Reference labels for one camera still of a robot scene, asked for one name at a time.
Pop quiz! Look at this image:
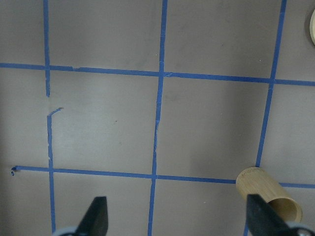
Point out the wooden mug tree stand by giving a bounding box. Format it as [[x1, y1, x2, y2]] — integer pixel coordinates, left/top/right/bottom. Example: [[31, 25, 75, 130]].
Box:
[[309, 10, 315, 44]]

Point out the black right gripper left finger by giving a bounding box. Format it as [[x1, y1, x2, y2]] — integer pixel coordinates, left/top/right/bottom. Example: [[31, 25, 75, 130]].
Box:
[[76, 196, 109, 236]]

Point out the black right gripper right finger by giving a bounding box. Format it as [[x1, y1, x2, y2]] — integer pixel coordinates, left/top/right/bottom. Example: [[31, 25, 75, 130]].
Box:
[[246, 194, 290, 236]]

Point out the bamboo cup holder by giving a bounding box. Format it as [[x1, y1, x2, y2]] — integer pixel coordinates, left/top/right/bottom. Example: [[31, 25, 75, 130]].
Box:
[[236, 167, 303, 223]]

